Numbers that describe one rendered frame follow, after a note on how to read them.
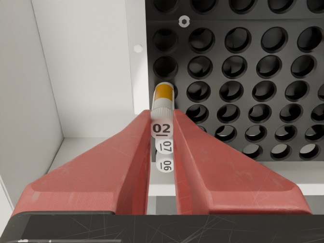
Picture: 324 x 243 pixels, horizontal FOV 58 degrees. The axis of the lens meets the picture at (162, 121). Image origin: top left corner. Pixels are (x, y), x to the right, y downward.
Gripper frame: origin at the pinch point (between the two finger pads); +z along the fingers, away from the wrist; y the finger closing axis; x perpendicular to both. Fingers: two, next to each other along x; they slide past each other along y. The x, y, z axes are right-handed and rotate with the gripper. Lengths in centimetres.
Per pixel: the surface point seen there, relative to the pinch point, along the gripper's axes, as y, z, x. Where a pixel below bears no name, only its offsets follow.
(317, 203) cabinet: -23.7, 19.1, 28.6
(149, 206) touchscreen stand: 6, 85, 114
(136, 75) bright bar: 1.9, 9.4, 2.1
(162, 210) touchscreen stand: 0, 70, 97
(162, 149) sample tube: 0.0, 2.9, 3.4
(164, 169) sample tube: -0.2, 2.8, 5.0
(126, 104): 2.9, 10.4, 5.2
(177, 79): -0.8, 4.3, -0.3
